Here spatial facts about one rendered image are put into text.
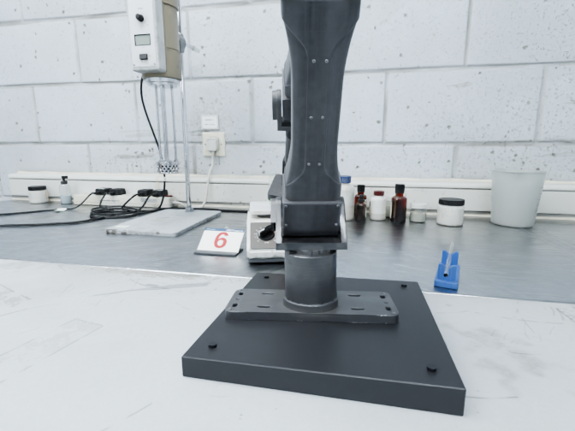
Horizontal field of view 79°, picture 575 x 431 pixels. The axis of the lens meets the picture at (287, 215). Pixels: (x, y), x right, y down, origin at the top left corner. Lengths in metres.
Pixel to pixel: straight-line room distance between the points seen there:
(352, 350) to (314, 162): 0.19
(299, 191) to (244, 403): 0.21
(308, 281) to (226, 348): 0.11
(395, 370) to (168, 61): 0.89
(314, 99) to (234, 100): 0.97
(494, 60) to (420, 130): 0.28
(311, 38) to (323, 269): 0.23
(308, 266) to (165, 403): 0.19
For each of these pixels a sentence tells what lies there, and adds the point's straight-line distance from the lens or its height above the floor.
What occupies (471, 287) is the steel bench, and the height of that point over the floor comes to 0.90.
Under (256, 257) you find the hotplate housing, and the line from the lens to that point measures 0.65.
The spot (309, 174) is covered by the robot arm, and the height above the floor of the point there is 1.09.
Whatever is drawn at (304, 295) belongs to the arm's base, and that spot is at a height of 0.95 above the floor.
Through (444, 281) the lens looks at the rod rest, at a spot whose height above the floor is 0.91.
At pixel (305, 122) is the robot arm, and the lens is 0.34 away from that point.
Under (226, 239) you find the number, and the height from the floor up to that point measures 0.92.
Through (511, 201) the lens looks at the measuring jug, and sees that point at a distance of 1.11.
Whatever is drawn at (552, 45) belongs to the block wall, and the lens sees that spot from 1.35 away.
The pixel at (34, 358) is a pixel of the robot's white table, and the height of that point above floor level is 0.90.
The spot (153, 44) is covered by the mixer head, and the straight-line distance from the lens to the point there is 1.00.
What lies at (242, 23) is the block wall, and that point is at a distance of 1.33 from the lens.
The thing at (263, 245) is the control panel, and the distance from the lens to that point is 0.66.
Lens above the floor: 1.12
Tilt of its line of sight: 11 degrees down
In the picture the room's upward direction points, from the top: straight up
